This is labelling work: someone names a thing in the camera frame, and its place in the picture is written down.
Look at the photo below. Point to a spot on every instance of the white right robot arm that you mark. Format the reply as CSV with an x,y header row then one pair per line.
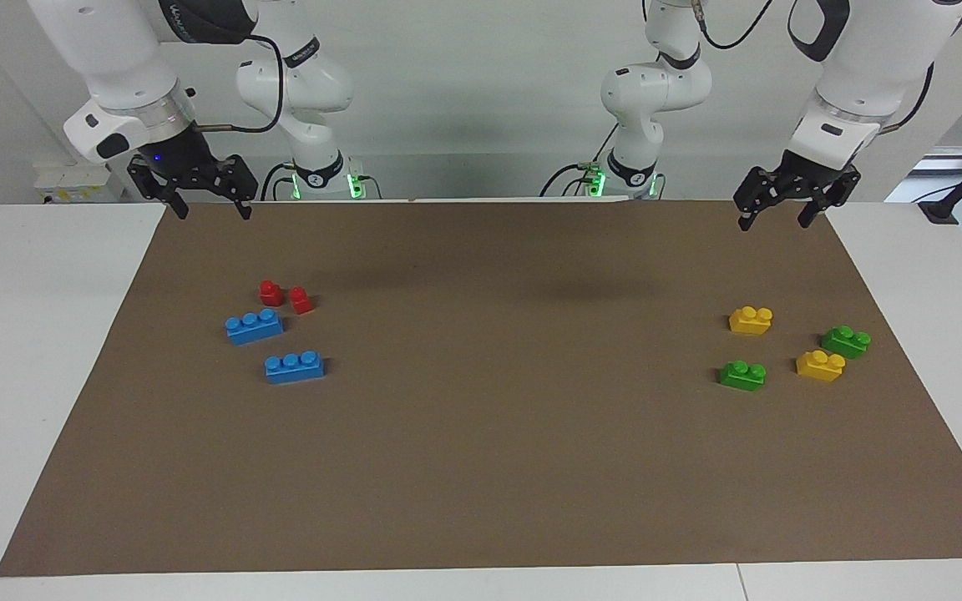
x,y
113,50

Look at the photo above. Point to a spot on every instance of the yellow two-stud toy brick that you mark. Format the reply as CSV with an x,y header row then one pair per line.
x,y
820,366
751,320

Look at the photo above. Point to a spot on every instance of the blue three-stud toy brick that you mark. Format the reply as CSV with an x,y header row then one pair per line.
x,y
294,368
254,327

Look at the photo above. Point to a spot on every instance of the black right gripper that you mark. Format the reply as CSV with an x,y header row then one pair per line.
x,y
184,163

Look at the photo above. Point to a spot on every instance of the white wall socket box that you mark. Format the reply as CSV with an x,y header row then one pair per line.
x,y
72,182

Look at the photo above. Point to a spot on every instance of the brown paper table mat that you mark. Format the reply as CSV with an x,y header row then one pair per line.
x,y
489,451

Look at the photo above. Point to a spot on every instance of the small red toy brick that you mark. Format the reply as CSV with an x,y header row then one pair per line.
x,y
301,300
270,293

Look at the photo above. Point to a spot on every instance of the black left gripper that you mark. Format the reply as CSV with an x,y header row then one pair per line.
x,y
798,179

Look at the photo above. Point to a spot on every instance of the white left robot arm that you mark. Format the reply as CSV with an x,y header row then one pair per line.
x,y
873,50

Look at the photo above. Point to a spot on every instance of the green two-stud toy brick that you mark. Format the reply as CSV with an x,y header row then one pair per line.
x,y
846,341
742,376

